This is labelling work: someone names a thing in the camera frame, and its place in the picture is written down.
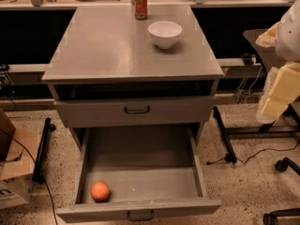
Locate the orange fruit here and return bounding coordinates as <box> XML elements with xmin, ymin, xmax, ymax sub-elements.
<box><xmin>90</xmin><ymin>182</ymin><xmax>111</xmax><ymax>203</ymax></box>

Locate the black floor cable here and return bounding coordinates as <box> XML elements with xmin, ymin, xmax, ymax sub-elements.
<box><xmin>205</xmin><ymin>138</ymin><xmax>300</xmax><ymax>166</ymax></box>
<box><xmin>0</xmin><ymin>127</ymin><xmax>59</xmax><ymax>225</ymax></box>

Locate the black left floor bar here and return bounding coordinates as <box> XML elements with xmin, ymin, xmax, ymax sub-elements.
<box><xmin>32</xmin><ymin>118</ymin><xmax>56</xmax><ymax>184</ymax></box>

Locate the open grey middle drawer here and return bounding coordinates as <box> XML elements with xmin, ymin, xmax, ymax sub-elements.
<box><xmin>57</xmin><ymin>125</ymin><xmax>221</xmax><ymax>223</ymax></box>

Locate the black caster wheel leg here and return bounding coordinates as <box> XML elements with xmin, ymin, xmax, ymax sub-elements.
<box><xmin>275</xmin><ymin>157</ymin><xmax>300</xmax><ymax>175</ymax></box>

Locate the black floor bar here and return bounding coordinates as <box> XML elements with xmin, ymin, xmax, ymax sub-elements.
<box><xmin>213</xmin><ymin>106</ymin><xmax>237</xmax><ymax>163</ymax></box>
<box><xmin>32</xmin><ymin>118</ymin><xmax>56</xmax><ymax>184</ymax></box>

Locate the black chair base bottom right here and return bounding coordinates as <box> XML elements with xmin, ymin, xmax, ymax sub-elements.
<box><xmin>262</xmin><ymin>208</ymin><xmax>300</xmax><ymax>225</ymax></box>

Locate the black right floor bar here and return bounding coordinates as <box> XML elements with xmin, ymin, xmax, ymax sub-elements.
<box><xmin>213</xmin><ymin>106</ymin><xmax>237</xmax><ymax>163</ymax></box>

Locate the white ceramic bowl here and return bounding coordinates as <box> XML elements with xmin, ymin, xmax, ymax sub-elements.
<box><xmin>148</xmin><ymin>21</ymin><xmax>183</xmax><ymax>49</ymax></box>

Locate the grey top drawer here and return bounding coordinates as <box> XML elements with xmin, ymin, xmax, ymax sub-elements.
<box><xmin>55</xmin><ymin>96</ymin><xmax>214</xmax><ymax>128</ymax></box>

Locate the black floor cable right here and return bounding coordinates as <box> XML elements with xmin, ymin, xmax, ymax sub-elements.
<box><xmin>205</xmin><ymin>138</ymin><xmax>300</xmax><ymax>166</ymax></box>

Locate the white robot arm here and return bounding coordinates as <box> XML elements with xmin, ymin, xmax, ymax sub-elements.
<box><xmin>255</xmin><ymin>0</ymin><xmax>300</xmax><ymax>124</ymax></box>

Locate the black floor cable left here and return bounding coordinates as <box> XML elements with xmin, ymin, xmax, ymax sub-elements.
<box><xmin>0</xmin><ymin>127</ymin><xmax>59</xmax><ymax>225</ymax></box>

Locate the dark office chair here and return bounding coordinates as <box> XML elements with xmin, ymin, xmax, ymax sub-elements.
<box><xmin>226</xmin><ymin>29</ymin><xmax>300</xmax><ymax>135</ymax></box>

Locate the brown cardboard box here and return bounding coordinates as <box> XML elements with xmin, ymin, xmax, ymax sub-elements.
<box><xmin>0</xmin><ymin>111</ymin><xmax>39</xmax><ymax>209</ymax></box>

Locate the grey drawer cabinet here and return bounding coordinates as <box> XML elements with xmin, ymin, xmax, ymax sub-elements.
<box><xmin>42</xmin><ymin>5</ymin><xmax>223</xmax><ymax>144</ymax></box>

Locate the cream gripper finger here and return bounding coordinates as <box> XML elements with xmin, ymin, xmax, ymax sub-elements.
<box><xmin>256</xmin><ymin>22</ymin><xmax>279</xmax><ymax>48</ymax></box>
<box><xmin>256</xmin><ymin>61</ymin><xmax>300</xmax><ymax>124</ymax></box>

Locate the orange soda can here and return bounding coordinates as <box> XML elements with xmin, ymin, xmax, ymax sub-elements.
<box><xmin>135</xmin><ymin>0</ymin><xmax>147</xmax><ymax>20</ymax></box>

